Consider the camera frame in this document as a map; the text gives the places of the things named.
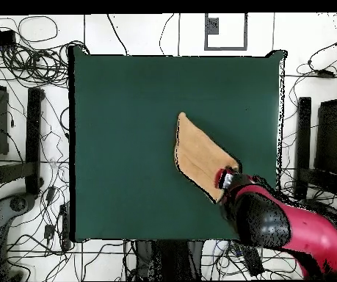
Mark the tan terry towel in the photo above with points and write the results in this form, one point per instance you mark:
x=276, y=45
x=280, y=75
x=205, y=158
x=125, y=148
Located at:
x=197, y=147

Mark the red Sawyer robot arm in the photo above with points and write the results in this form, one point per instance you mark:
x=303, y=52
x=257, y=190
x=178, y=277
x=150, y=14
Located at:
x=318, y=235

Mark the dark green table cloth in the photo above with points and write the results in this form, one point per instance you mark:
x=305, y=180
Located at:
x=127, y=117

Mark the small grey square plate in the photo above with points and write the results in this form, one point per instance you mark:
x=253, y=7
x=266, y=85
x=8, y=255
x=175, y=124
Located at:
x=213, y=25

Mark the black power strip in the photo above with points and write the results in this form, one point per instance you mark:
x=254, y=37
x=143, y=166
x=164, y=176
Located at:
x=65, y=223

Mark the black power adapter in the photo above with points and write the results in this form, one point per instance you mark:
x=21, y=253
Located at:
x=49, y=230
x=51, y=194

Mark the black stand frame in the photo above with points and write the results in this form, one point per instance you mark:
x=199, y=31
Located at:
x=33, y=132
x=303, y=132

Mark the grey square frame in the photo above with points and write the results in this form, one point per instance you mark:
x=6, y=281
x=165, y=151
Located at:
x=206, y=35

